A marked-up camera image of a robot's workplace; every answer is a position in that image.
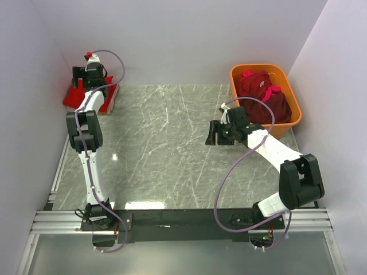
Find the bright red t-shirt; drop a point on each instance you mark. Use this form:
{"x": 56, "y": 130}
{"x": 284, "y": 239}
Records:
{"x": 77, "y": 97}

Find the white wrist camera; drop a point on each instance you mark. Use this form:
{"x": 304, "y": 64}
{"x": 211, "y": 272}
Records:
{"x": 91, "y": 58}
{"x": 225, "y": 117}

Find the maroon t-shirt with pink collar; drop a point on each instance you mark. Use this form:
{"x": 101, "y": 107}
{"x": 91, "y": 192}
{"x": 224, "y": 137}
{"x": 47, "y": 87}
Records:
{"x": 257, "y": 85}

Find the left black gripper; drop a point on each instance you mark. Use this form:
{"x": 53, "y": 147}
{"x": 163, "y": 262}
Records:
{"x": 79, "y": 73}

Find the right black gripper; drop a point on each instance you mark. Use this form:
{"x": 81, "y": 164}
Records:
{"x": 215, "y": 126}

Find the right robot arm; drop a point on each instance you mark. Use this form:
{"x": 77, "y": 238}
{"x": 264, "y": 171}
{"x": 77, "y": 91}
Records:
{"x": 300, "y": 180}

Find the folded pink graphic t-shirt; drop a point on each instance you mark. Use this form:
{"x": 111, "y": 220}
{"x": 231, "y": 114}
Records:
{"x": 104, "y": 110}

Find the orange plastic basket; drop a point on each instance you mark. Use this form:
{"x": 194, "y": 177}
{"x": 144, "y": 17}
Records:
{"x": 284, "y": 106}

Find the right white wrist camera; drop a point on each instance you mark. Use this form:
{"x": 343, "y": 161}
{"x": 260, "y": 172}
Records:
{"x": 225, "y": 117}

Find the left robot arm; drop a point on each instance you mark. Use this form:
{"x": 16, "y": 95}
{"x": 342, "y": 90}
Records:
{"x": 86, "y": 138}

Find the black base crossbar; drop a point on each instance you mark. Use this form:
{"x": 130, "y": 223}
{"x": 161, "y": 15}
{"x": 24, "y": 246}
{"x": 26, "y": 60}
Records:
{"x": 184, "y": 225}

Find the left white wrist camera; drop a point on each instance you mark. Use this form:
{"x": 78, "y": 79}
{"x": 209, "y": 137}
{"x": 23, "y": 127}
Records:
{"x": 91, "y": 58}

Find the aluminium rail frame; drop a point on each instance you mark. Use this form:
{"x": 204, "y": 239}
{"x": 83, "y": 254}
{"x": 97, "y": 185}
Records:
{"x": 164, "y": 163}

